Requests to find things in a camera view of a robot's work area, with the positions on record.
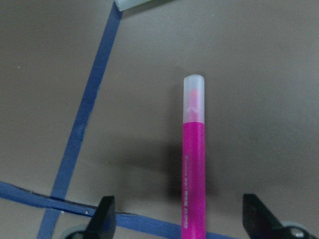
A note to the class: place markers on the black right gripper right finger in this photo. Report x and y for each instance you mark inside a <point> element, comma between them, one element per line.
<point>259,222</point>

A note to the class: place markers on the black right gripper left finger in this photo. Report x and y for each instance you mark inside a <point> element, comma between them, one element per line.
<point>103,223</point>

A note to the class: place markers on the pink highlighter pen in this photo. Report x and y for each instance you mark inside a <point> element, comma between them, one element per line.
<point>193,159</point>

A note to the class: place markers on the green highlighter pen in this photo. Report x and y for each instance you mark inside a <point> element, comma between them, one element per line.
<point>124,5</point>

